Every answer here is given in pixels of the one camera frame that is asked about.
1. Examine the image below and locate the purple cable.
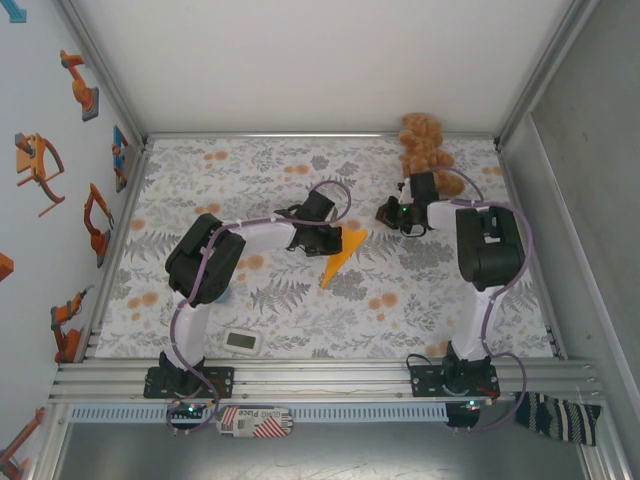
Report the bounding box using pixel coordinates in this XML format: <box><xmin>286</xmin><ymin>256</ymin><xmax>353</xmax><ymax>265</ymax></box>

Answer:
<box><xmin>432</xmin><ymin>167</ymin><xmax>531</xmax><ymax>435</ymax></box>
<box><xmin>169</xmin><ymin>179</ymin><xmax>353</xmax><ymax>437</ymax></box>

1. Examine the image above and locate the red white striped label tag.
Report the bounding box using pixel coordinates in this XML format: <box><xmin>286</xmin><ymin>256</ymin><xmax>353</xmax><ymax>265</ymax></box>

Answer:
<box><xmin>214</xmin><ymin>405</ymin><xmax>295</xmax><ymax>440</ymax></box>

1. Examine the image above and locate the small black circuit board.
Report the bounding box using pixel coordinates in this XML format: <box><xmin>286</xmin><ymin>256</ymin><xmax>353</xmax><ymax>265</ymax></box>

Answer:
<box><xmin>446</xmin><ymin>397</ymin><xmax>494</xmax><ymax>430</ymax></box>
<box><xmin>166</xmin><ymin>398</ymin><xmax>210</xmax><ymax>420</ymax></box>

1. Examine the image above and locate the brown plush toy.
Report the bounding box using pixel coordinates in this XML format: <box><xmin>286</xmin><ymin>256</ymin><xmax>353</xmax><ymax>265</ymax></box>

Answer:
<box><xmin>398</xmin><ymin>112</ymin><xmax>466</xmax><ymax>197</ymax></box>

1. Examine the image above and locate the orange cloth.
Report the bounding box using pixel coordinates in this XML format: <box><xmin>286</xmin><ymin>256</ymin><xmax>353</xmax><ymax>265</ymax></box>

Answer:
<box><xmin>319</xmin><ymin>228</ymin><xmax>370</xmax><ymax>290</ymax></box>

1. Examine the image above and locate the aluminium rail base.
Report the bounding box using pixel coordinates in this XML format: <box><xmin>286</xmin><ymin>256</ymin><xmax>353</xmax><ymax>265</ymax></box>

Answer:
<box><xmin>47</xmin><ymin>355</ymin><xmax>609</xmax><ymax>404</ymax></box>

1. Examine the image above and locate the floral print tablecloth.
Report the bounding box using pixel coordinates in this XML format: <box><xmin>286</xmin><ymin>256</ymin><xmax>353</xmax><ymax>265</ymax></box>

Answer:
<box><xmin>93</xmin><ymin>137</ymin><xmax>557</xmax><ymax>360</ymax></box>

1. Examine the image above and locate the aluminium side rail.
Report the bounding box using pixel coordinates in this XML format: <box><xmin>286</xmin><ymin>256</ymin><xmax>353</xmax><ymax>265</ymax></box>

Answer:
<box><xmin>79</xmin><ymin>142</ymin><xmax>151</xmax><ymax>364</ymax></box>
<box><xmin>494</xmin><ymin>142</ymin><xmax>569</xmax><ymax>361</ymax></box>

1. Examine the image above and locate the aluminium frame post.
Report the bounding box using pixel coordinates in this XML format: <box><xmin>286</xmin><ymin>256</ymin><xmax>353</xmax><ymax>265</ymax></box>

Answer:
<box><xmin>492</xmin><ymin>0</ymin><xmax>601</xmax><ymax>149</ymax></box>
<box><xmin>56</xmin><ymin>0</ymin><xmax>151</xmax><ymax>151</ymax></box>

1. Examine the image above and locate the orange claw gripper sticker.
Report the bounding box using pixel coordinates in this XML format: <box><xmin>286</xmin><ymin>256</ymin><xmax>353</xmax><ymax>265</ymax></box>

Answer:
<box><xmin>13</xmin><ymin>132</ymin><xmax>68</xmax><ymax>218</ymax></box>

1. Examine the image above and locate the aluminium cross rail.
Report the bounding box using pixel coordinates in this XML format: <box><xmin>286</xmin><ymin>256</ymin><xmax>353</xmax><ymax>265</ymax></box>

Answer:
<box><xmin>144</xmin><ymin>131</ymin><xmax>501</xmax><ymax>142</ymax></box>

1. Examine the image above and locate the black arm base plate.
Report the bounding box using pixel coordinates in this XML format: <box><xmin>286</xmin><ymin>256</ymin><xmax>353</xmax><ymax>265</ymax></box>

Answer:
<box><xmin>143</xmin><ymin>365</ymin><xmax>236</xmax><ymax>400</ymax></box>
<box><xmin>408</xmin><ymin>363</ymin><xmax>500</xmax><ymax>399</ymax></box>

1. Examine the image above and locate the black white striped sock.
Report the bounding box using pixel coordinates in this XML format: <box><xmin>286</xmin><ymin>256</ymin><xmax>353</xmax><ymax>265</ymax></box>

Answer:
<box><xmin>513</xmin><ymin>391</ymin><xmax>604</xmax><ymax>448</ymax></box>

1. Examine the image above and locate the white digital timer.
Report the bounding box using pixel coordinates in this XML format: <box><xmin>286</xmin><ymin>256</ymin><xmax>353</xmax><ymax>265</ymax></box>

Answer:
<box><xmin>221</xmin><ymin>327</ymin><xmax>263</xmax><ymax>358</ymax></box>

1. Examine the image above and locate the blue and orange sticker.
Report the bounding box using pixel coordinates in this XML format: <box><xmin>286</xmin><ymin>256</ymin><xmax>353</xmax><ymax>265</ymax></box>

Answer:
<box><xmin>110</xmin><ymin>124</ymin><xmax>132</xmax><ymax>195</ymax></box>

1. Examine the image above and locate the white slotted cable duct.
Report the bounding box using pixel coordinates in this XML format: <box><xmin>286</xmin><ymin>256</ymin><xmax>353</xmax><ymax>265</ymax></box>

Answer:
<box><xmin>68</xmin><ymin>403</ymin><xmax>450</xmax><ymax>424</ymax></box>

